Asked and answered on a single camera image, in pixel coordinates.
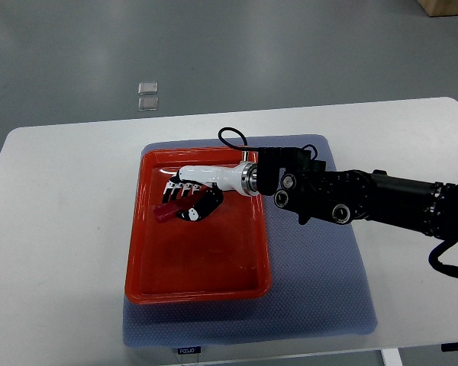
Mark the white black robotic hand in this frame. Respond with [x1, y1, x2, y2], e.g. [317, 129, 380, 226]
[161, 161, 258, 222]

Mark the red pepper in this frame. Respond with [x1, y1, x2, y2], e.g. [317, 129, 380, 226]
[153, 189, 208, 223]

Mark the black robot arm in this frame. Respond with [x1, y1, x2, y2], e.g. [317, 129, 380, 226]
[243, 144, 458, 279]

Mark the red plastic tray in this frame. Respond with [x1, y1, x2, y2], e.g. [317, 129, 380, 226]
[124, 147, 272, 305]

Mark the blue-grey mesh mat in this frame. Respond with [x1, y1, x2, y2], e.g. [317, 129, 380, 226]
[123, 140, 377, 348]

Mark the black mat label tag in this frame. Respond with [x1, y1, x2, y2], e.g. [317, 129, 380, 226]
[177, 346, 202, 355]

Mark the white table leg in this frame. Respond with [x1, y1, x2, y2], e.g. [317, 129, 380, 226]
[380, 348, 404, 366]

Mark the cardboard box corner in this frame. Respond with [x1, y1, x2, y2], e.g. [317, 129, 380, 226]
[418, 0, 458, 17]

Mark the black table control box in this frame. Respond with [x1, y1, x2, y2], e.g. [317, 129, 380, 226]
[440, 342, 458, 352]

